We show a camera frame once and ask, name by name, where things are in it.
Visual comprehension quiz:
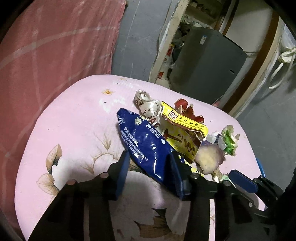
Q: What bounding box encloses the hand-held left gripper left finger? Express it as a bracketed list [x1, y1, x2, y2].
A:
[28, 150, 130, 241]

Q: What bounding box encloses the white glove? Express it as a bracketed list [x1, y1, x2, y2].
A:
[277, 46, 296, 63]

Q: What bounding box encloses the pink floral cushion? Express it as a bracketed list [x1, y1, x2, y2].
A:
[14, 75, 265, 241]

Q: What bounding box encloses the green and white wrapper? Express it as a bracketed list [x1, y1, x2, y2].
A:
[221, 125, 240, 156]

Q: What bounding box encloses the white hose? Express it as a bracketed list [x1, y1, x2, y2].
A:
[268, 47, 296, 90]

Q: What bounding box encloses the white and red sack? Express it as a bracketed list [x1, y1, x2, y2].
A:
[157, 56, 172, 80]

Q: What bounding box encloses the brown wooden door frame post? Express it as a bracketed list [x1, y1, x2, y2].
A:
[221, 11, 285, 118]

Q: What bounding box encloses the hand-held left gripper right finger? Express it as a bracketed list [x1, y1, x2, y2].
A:
[168, 152, 270, 241]

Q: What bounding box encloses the white paper scrap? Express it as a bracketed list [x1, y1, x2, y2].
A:
[206, 131, 223, 149]

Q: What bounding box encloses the yellow snack packet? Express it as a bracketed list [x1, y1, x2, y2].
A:
[160, 101, 208, 164]

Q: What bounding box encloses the blue snack packet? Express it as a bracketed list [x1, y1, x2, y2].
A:
[116, 108, 192, 187]

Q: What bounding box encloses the crumpled white patterned wrapper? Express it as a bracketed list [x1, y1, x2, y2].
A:
[133, 89, 162, 120]

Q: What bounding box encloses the cream door frame post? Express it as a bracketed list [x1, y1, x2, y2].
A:
[149, 0, 190, 83]

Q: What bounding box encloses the red patterned blanket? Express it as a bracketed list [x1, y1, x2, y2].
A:
[0, 0, 127, 232]

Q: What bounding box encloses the torn red wrapper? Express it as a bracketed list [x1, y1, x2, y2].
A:
[173, 98, 205, 123]

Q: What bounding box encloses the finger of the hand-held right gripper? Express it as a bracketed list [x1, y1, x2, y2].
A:
[228, 170, 266, 194]
[256, 158, 266, 178]

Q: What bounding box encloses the grey appliance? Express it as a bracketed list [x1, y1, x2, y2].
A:
[170, 27, 248, 93]

